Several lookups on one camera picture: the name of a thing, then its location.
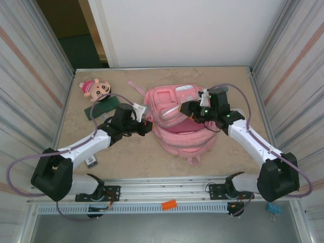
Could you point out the green pencil case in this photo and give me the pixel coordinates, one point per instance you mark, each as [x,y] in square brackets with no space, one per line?
[106,106]

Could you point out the pink backpack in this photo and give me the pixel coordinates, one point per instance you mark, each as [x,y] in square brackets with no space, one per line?
[187,141]

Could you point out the small white card box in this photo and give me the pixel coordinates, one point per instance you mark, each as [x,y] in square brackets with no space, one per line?
[91,162]

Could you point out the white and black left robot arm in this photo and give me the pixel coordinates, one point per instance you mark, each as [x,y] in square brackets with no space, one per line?
[50,177]

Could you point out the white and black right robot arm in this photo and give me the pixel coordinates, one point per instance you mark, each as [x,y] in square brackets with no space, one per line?
[278,177]

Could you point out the grey cup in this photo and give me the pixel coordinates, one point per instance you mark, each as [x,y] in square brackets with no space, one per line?
[225,88]

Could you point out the plush doll with pink hat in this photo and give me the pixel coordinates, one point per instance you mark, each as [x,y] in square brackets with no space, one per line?
[97,91]

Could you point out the orange plastic connector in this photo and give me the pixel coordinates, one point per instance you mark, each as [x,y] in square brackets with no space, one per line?
[169,204]

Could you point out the blue binder clip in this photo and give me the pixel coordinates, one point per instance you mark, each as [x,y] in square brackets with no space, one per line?
[274,209]

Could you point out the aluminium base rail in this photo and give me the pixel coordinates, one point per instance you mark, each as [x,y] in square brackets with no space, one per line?
[164,188]

